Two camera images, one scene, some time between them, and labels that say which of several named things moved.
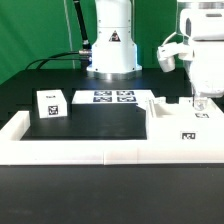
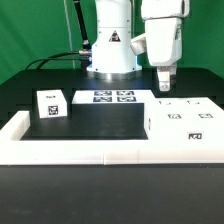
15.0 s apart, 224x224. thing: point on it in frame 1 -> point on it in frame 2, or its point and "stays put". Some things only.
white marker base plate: [111, 97] stays put
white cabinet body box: [181, 121] stays put
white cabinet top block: [51, 103] stays put
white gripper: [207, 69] -> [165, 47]
